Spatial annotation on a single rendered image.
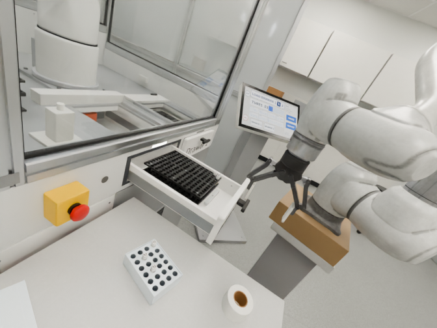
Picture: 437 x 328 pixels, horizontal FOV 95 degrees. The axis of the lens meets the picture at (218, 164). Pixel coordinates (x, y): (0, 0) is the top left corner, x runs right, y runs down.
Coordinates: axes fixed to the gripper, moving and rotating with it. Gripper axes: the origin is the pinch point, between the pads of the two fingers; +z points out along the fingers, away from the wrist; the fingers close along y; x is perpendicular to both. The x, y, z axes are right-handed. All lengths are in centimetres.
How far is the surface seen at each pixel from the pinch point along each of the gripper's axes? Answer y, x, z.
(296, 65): 47, -323, -71
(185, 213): 19.8, 15.9, 7.1
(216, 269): 3.8, 18.1, 16.3
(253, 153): 20, -90, 16
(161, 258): 17.3, 27.8, 12.8
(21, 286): 34, 48, 15
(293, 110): 10, -105, -23
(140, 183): 37.1, 15.9, 6.8
